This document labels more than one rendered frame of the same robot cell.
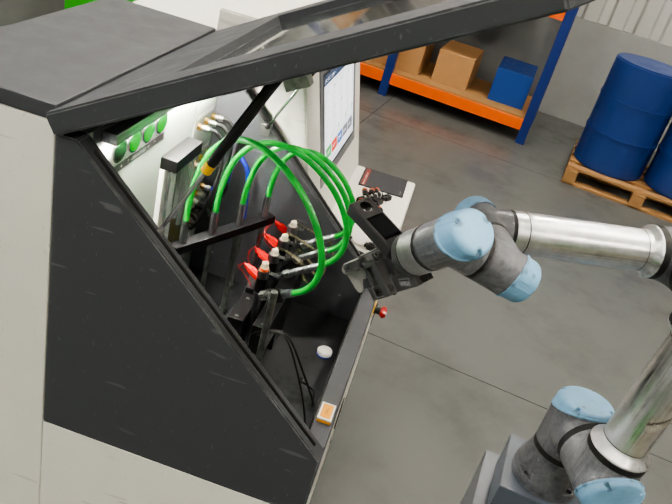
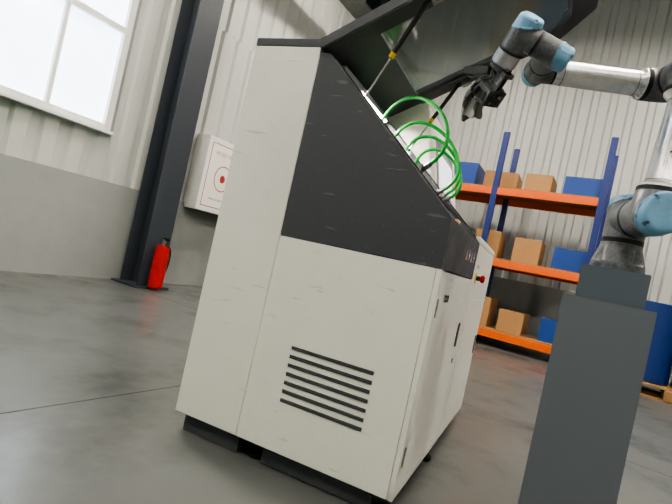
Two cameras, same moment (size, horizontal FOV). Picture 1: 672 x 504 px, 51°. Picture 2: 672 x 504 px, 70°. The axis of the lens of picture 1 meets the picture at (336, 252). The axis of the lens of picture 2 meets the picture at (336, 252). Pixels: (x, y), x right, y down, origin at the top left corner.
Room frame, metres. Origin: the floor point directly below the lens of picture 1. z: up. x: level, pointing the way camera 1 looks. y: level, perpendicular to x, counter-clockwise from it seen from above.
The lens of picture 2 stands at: (-0.49, -0.22, 0.76)
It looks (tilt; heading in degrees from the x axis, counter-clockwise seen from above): 0 degrees down; 18
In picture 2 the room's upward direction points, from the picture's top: 12 degrees clockwise
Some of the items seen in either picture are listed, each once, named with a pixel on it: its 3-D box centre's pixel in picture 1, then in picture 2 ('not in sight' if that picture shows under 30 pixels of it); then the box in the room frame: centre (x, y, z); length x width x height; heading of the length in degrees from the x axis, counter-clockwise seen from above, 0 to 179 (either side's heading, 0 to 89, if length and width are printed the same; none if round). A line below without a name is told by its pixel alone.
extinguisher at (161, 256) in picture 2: not in sight; (160, 263); (3.74, 3.04, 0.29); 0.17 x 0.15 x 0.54; 167
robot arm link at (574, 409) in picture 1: (576, 423); (628, 218); (1.17, -0.58, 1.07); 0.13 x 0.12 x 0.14; 13
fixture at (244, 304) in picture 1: (264, 310); not in sight; (1.48, 0.14, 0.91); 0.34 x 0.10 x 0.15; 175
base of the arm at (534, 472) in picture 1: (553, 459); (619, 255); (1.18, -0.57, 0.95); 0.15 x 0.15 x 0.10
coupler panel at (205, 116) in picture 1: (204, 157); not in sight; (1.63, 0.39, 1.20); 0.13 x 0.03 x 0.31; 175
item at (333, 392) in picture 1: (338, 379); (458, 253); (1.34, -0.09, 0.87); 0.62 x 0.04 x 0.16; 175
